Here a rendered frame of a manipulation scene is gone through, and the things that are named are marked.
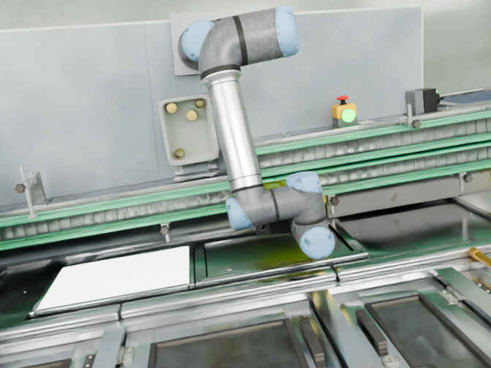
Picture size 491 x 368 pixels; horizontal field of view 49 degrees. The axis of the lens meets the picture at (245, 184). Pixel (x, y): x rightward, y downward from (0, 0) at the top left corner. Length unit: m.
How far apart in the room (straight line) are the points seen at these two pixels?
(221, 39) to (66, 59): 0.81
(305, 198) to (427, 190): 0.86
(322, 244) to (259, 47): 0.46
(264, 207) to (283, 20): 0.42
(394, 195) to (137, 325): 1.02
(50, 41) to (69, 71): 0.11
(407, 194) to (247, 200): 0.90
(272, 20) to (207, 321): 0.72
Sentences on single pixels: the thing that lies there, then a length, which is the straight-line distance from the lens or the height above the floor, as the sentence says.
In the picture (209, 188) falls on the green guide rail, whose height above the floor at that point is 0.95.
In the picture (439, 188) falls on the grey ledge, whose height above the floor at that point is 0.88.
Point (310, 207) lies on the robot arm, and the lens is 1.21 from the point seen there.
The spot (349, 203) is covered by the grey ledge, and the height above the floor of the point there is 0.88.
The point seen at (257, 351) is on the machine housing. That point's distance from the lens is 1.19.
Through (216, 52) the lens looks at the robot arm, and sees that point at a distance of 1.24.
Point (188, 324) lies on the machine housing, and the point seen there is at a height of 1.45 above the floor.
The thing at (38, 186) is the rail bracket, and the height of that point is 0.86.
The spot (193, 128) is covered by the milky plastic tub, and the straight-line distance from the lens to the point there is 1.89.
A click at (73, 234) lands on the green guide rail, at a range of 1.82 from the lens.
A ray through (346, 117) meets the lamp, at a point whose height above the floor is 0.85.
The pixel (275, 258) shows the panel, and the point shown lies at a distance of 1.53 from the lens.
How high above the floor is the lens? 2.65
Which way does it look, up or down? 77 degrees down
